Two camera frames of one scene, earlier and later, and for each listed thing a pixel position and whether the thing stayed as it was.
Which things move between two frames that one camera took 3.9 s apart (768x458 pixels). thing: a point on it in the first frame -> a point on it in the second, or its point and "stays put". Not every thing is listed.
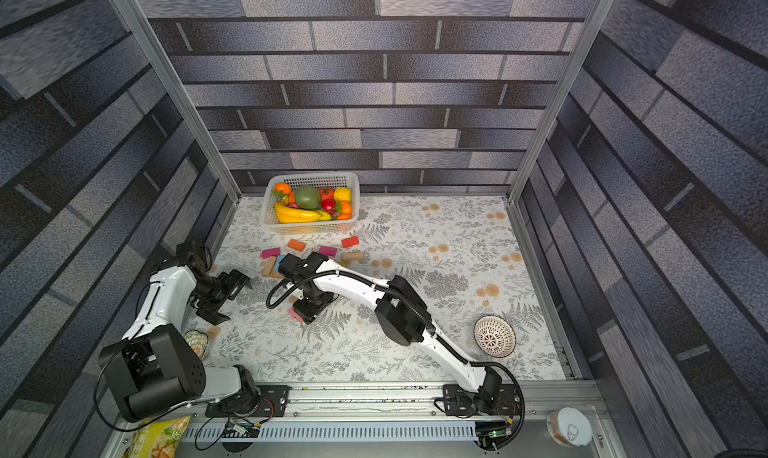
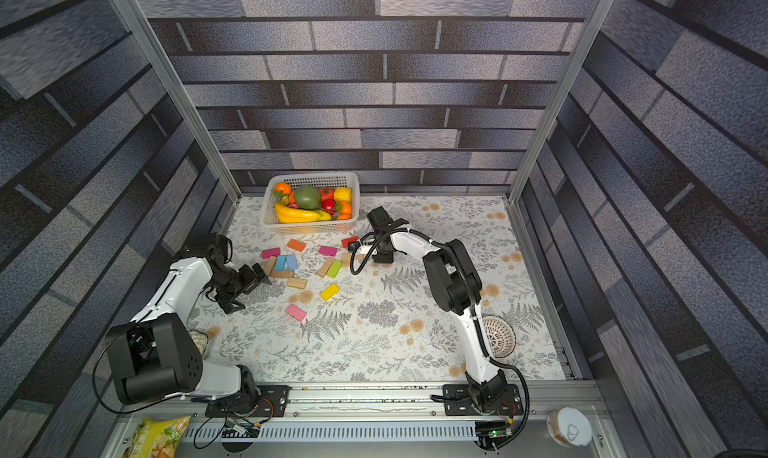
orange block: [299, 246] stays put
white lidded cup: [569, 427] stays put
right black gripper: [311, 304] -> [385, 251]
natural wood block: [353, 256] stays put
